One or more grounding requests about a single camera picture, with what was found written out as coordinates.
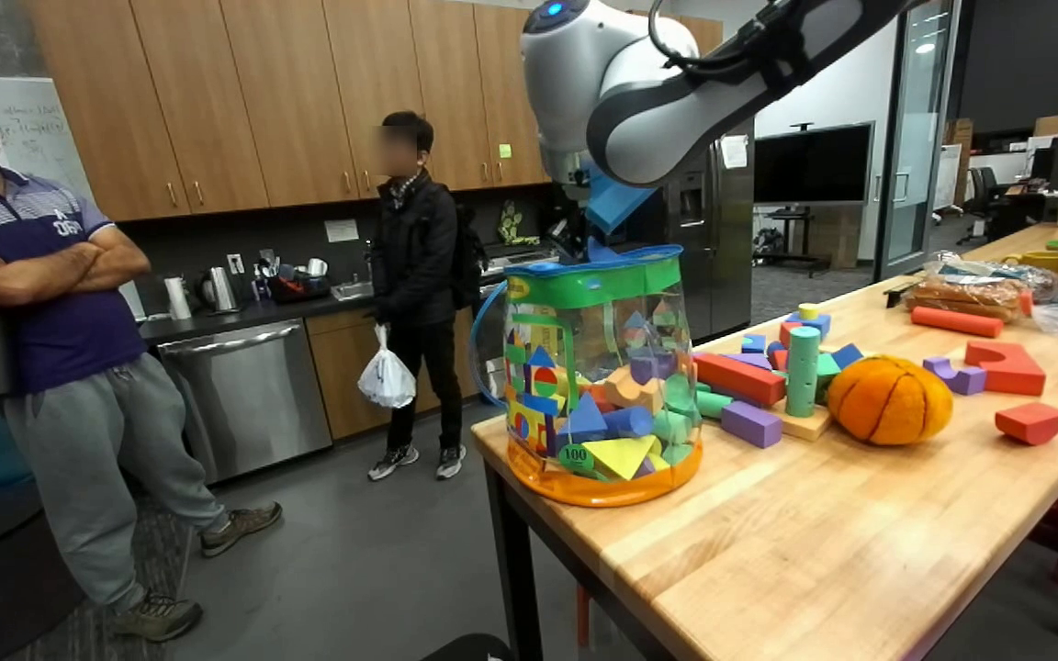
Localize white plastic shopping bag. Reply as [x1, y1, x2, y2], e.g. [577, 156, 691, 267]
[351, 324, 418, 413]

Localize green potted plant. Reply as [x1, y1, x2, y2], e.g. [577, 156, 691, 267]
[495, 200, 528, 248]

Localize blue notched foam block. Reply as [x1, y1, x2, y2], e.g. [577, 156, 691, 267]
[781, 311, 833, 347]

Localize red arch foam block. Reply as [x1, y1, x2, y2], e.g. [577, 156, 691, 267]
[962, 339, 1049, 399]

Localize man in purple polo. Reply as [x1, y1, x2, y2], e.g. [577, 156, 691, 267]
[0, 69, 288, 652]

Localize purple cube foam block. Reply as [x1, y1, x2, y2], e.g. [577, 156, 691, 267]
[716, 399, 787, 453]

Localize red cylinder foam block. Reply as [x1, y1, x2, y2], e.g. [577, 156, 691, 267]
[907, 300, 1007, 341]

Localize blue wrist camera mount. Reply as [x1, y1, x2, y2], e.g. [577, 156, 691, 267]
[577, 169, 666, 239]

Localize short green cylinder block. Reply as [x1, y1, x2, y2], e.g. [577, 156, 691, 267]
[691, 385, 736, 421]

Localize clear plastic toy bag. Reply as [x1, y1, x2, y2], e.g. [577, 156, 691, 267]
[471, 239, 707, 510]

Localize tall green cylinder block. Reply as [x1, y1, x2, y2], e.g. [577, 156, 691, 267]
[781, 324, 827, 421]

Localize wooden upper kitchen cabinets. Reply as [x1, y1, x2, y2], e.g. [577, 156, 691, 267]
[23, 0, 560, 229]

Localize clear snack package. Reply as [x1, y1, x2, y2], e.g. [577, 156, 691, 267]
[901, 267, 1035, 324]

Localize wooden lower kitchen cabinet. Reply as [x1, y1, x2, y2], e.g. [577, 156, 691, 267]
[306, 298, 484, 444]

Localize stainless steel dishwasher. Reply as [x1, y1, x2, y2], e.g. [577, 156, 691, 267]
[153, 319, 339, 490]

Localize flat pale orange block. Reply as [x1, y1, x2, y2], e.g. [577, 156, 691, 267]
[778, 408, 833, 444]

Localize person in black jacket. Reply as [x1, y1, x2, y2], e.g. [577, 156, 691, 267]
[364, 106, 475, 486]

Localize red wedge foam block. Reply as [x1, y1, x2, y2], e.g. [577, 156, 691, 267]
[991, 399, 1058, 448]

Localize purple stepped foam block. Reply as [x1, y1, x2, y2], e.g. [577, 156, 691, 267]
[920, 353, 989, 399]

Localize white paper on refrigerator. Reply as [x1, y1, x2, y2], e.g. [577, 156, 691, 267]
[716, 131, 752, 172]

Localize orange plush basketball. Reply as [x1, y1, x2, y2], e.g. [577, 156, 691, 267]
[822, 353, 955, 448]

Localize long red foam block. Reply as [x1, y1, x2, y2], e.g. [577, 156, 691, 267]
[688, 351, 789, 413]

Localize black wall television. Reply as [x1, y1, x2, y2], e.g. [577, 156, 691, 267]
[752, 123, 874, 205]

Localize yellow triangle foam block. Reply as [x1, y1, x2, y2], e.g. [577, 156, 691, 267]
[582, 433, 662, 486]

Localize stainless steel refrigerator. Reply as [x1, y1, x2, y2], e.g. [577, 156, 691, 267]
[662, 114, 757, 347]

